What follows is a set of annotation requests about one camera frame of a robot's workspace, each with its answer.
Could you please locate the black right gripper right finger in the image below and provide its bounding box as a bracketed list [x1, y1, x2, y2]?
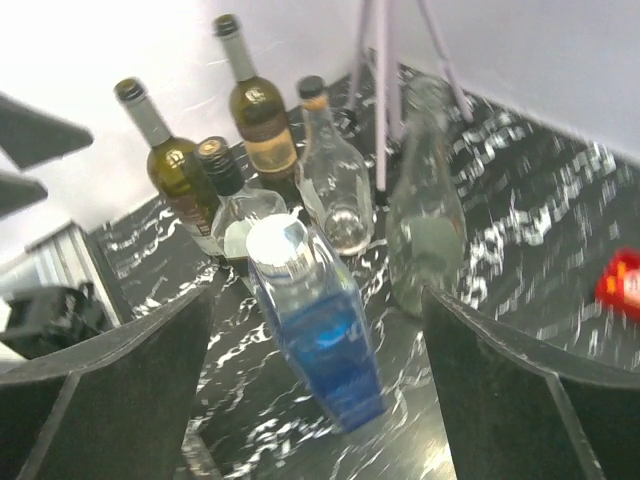
[422, 286, 639, 479]

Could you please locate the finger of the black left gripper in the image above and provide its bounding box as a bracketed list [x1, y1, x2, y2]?
[1, 93, 93, 169]
[0, 171, 48, 218]

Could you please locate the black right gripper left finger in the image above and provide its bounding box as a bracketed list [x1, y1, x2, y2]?
[1, 287, 215, 479]

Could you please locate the clear tall glass bottle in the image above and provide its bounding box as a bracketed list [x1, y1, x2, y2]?
[386, 76, 467, 316]

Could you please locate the clear square liquor bottle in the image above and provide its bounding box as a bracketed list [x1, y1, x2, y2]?
[195, 136, 288, 278]

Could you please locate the blue rectangular bottle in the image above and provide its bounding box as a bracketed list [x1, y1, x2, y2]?
[246, 214, 386, 432]

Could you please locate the dark green wine bottle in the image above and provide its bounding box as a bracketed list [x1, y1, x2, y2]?
[213, 14, 302, 208]

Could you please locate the clear corked glass bottle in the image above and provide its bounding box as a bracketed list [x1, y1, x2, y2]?
[296, 75, 374, 256]

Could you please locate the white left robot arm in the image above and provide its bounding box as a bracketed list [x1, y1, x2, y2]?
[1, 94, 110, 359]

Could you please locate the red yellow toy block car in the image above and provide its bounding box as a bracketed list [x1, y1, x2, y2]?
[594, 248, 639, 322]

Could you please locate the lilac music stand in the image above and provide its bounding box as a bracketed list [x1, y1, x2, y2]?
[346, 0, 473, 206]

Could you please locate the aluminium frame rail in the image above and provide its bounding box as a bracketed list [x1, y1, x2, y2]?
[1, 222, 132, 326]

